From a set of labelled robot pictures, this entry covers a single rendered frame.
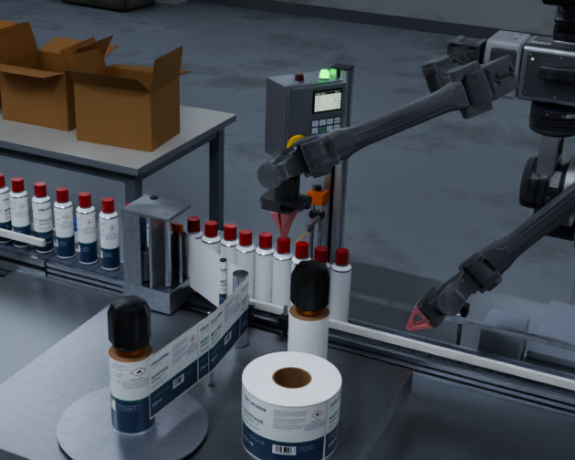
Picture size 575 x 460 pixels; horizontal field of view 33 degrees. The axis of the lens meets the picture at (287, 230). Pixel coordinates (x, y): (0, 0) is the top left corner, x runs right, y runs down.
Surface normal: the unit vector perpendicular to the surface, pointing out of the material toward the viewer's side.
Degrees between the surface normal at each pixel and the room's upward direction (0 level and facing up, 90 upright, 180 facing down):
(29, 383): 0
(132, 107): 90
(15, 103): 91
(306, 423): 90
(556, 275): 0
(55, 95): 90
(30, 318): 0
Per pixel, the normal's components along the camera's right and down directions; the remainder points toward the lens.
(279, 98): -0.87, 0.18
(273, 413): -0.34, 0.37
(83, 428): 0.04, -0.91
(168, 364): 0.86, 0.24
